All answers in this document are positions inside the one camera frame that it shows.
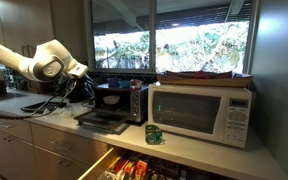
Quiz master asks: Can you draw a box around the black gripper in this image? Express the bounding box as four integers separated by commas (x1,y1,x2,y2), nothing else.
67,73,96,104

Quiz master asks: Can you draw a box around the purple plastic bowl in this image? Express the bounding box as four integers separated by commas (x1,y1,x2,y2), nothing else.
103,95,121,105

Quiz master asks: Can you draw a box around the white crumpled plastic wrap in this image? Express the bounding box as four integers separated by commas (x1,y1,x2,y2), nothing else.
42,101,92,118

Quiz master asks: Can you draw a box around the blue cup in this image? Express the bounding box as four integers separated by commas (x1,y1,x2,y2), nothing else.
107,77,120,89

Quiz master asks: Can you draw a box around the teal cup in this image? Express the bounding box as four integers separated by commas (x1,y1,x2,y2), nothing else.
118,79,131,90

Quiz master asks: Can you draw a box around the black baking tray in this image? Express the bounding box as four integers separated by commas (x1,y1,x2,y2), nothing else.
20,101,68,114

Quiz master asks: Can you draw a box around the red white cup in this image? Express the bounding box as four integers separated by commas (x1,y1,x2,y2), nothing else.
129,78,144,91

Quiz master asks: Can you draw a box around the silver black toaster oven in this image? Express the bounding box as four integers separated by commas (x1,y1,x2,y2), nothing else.
73,83,149,135

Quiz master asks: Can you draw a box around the wide cabinet drawer front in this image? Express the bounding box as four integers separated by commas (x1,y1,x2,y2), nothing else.
30,122,112,167

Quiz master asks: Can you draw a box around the green tape dispenser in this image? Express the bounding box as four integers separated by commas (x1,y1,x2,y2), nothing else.
144,124,164,145

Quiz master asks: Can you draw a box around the small cabinet drawer front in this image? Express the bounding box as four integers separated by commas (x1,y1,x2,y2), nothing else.
0,114,34,143

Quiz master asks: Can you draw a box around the open wooden drawer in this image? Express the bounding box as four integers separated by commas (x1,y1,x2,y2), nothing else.
77,146,228,180

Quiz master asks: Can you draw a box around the white microwave oven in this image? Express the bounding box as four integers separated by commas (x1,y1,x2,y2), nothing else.
147,82,253,149

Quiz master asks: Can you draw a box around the wooden tray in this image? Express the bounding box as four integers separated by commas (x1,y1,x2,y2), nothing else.
156,70,254,89

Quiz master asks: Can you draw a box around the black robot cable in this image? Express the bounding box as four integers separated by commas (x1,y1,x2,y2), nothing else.
0,79,78,120

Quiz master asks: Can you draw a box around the upper wall cabinet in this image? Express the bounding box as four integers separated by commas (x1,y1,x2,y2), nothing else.
0,0,87,64

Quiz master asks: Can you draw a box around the window frame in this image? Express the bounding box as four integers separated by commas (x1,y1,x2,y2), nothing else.
83,0,262,76

